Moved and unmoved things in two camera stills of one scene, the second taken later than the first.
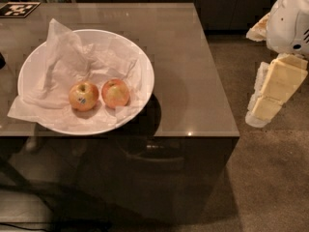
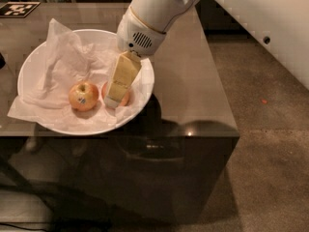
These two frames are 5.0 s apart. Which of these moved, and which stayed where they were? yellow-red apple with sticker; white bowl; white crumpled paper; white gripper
Moved: white gripper
Stayed: white bowl; white crumpled paper; yellow-red apple with sticker
